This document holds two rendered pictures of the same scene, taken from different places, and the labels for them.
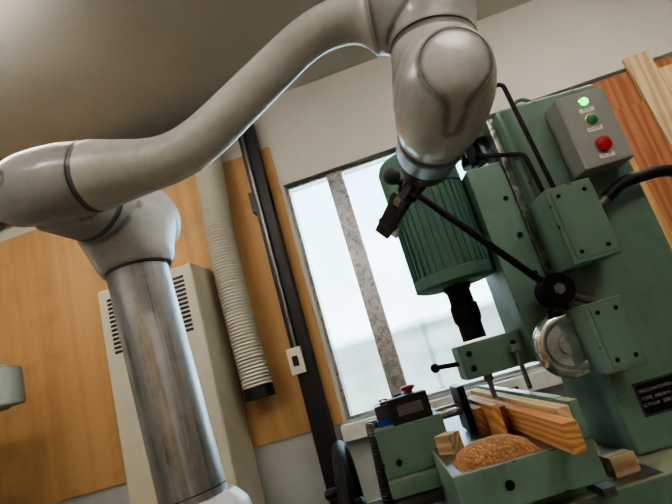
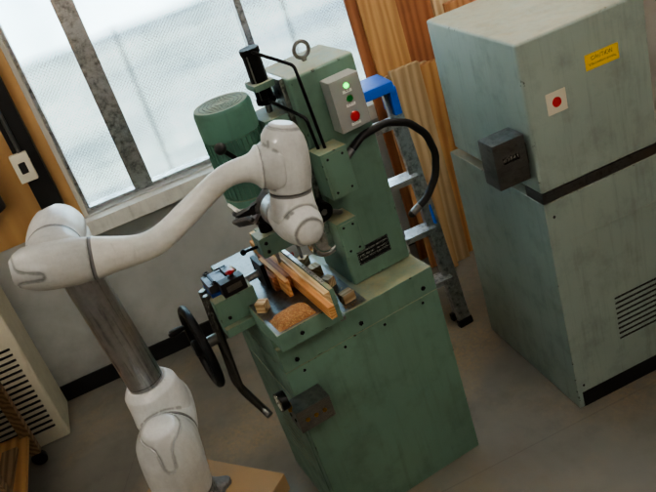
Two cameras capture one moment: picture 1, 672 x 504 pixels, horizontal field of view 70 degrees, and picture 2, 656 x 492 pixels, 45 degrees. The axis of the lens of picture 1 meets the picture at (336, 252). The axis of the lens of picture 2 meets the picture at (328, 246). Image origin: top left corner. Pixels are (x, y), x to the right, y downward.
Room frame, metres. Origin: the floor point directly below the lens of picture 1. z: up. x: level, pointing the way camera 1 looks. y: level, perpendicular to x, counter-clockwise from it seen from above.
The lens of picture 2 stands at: (-1.16, 0.33, 2.15)
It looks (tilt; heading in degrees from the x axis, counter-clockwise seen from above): 28 degrees down; 342
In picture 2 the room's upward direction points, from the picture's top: 19 degrees counter-clockwise
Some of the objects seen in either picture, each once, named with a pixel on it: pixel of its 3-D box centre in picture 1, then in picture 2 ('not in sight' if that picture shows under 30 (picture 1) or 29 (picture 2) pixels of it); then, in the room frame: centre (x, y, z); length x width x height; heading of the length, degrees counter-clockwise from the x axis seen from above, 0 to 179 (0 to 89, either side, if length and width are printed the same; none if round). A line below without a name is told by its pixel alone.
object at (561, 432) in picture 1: (507, 414); (289, 274); (1.00, -0.23, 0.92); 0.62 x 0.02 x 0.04; 0
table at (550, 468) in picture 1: (458, 452); (259, 297); (1.05, -0.13, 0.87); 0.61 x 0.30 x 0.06; 0
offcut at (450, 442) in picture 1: (449, 442); (262, 306); (0.92, -0.10, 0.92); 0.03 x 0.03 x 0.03; 43
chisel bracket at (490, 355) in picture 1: (491, 358); (277, 239); (1.05, -0.25, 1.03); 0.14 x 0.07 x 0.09; 90
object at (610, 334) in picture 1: (603, 335); (345, 232); (0.90, -0.42, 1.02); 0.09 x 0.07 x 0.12; 0
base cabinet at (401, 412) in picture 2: not in sight; (359, 383); (1.06, -0.35, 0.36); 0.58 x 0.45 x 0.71; 90
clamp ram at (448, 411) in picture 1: (449, 411); (252, 275); (1.05, -0.13, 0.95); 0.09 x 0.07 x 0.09; 0
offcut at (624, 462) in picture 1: (619, 463); (347, 296); (0.90, -0.36, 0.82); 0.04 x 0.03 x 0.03; 96
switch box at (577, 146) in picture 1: (587, 133); (346, 101); (0.92, -0.55, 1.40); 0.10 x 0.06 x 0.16; 90
